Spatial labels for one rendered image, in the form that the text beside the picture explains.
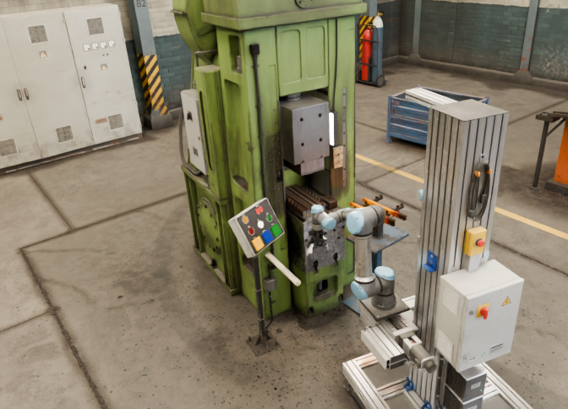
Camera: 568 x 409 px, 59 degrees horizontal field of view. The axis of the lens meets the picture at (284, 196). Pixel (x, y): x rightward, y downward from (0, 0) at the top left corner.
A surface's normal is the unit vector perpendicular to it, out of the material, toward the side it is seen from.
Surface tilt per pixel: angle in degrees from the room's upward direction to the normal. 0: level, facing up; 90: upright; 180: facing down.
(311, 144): 90
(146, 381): 0
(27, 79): 90
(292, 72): 90
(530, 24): 90
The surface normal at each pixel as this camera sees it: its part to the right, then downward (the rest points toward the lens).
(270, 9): 0.50, 0.36
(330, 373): -0.06, -0.89
